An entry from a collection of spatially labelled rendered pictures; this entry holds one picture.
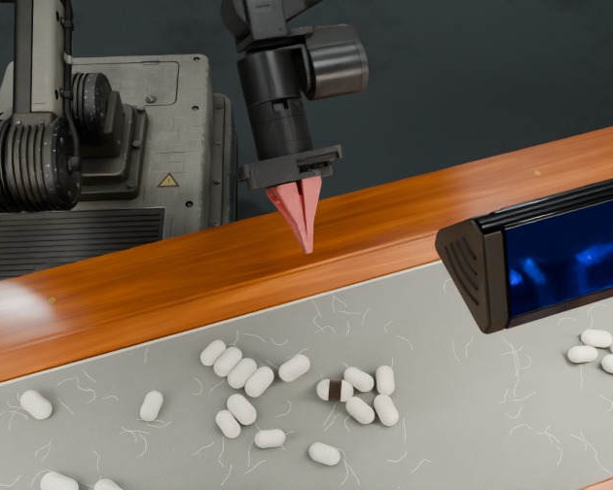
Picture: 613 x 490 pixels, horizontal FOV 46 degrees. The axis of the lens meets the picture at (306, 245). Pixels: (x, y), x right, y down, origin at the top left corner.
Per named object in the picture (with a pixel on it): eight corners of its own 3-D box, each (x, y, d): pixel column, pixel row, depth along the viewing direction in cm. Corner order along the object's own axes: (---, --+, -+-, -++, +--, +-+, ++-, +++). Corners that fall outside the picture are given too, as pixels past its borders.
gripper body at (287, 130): (345, 161, 71) (329, 88, 71) (245, 184, 69) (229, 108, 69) (330, 168, 78) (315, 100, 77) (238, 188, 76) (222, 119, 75)
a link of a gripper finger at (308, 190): (338, 248, 71) (317, 155, 70) (268, 264, 70) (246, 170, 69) (322, 247, 78) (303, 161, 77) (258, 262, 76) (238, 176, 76)
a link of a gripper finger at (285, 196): (361, 242, 71) (340, 150, 71) (292, 259, 70) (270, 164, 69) (343, 242, 78) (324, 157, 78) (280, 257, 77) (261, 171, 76)
